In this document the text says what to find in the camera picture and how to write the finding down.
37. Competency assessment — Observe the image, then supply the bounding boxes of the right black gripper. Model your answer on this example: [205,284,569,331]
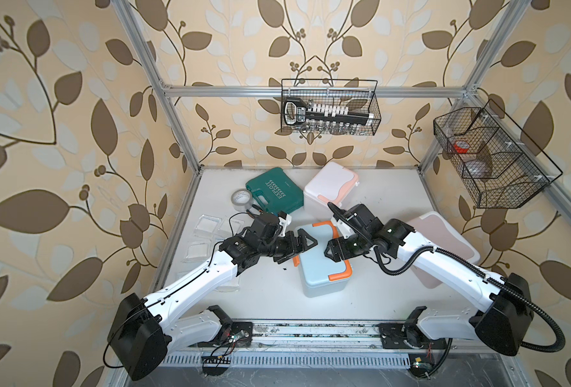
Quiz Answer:
[322,233,371,261]

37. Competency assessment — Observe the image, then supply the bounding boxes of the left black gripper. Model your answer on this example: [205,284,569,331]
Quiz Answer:
[256,229,318,261]

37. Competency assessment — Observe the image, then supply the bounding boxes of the blue box orange trim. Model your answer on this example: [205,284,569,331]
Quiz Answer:
[293,221,353,298]

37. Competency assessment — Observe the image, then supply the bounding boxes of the white box pink trim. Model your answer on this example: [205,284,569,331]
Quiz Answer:
[303,161,360,221]

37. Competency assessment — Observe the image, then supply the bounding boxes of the pink first aid box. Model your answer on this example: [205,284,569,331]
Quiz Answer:
[406,211,481,264]

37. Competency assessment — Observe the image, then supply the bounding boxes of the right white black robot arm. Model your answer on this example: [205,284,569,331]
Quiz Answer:
[325,203,533,356]

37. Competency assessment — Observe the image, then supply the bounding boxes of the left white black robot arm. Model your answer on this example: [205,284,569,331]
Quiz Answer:
[106,213,318,382]

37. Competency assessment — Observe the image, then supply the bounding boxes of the green plastic tool case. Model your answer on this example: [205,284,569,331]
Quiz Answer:
[245,167,304,214]

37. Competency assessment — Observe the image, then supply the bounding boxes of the red tape roll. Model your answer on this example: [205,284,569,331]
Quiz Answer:
[453,140,470,154]

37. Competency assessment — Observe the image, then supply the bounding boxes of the grey duct tape roll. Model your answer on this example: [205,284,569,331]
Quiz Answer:
[231,189,254,212]

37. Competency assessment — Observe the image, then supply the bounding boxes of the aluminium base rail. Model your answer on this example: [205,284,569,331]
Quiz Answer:
[117,318,519,353]

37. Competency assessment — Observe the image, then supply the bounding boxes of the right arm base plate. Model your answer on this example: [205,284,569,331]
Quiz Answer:
[377,306,448,350]

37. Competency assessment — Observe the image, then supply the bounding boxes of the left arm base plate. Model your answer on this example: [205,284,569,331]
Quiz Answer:
[198,305,253,348]

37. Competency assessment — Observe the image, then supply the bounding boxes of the black socket set rail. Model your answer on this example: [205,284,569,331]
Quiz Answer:
[281,98,377,126]

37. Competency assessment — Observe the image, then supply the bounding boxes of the back wire basket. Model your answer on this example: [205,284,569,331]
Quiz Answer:
[281,78,382,136]

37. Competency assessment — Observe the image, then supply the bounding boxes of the wire basket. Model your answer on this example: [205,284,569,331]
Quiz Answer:
[281,78,382,136]
[433,100,563,209]

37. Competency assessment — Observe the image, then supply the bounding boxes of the right wire basket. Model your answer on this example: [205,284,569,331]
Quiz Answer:
[433,100,563,209]

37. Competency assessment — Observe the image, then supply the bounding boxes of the black corrugated cable conduit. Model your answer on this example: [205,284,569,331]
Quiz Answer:
[326,201,567,353]

